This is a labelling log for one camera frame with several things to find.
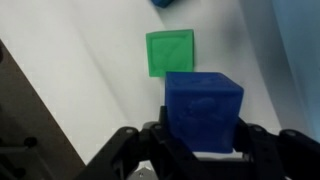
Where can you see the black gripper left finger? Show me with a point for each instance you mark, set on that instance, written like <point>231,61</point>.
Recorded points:
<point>146,153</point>

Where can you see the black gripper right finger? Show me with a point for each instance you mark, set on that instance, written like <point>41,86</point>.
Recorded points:
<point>283,156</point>

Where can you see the dark green cube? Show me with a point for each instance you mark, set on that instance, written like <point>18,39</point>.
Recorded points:
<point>170,53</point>

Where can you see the dark blue cube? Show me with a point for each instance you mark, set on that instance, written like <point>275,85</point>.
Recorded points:
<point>162,2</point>

